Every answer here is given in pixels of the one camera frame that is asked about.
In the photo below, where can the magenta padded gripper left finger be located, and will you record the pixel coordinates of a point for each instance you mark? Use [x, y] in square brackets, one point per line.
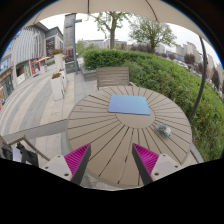
[72, 166]

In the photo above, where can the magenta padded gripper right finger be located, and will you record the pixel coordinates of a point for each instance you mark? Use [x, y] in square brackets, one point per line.
[152, 166]

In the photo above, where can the blue mouse pad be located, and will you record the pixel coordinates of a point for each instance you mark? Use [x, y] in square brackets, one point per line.
[128, 104]

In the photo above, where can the chair with dark bag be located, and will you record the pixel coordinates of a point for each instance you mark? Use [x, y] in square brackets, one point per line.
[20, 150]

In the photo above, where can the near white square planter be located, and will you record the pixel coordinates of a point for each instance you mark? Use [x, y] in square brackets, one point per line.
[57, 86]

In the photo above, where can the white square planter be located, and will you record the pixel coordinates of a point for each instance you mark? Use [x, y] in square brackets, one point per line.
[57, 86]
[58, 57]

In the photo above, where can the green trimmed hedge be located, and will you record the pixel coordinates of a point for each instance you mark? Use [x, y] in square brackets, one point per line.
[175, 82]

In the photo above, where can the grey slatted outdoor chair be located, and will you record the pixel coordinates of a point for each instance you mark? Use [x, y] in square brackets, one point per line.
[112, 76]

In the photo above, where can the dark signage pillar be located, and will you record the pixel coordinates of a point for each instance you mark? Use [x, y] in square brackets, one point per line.
[70, 56]

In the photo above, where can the far white square planter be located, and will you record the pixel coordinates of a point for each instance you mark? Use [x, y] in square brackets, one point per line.
[58, 57]

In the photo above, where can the beige patio umbrella canopy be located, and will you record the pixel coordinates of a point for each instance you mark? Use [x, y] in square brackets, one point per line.
[157, 10]

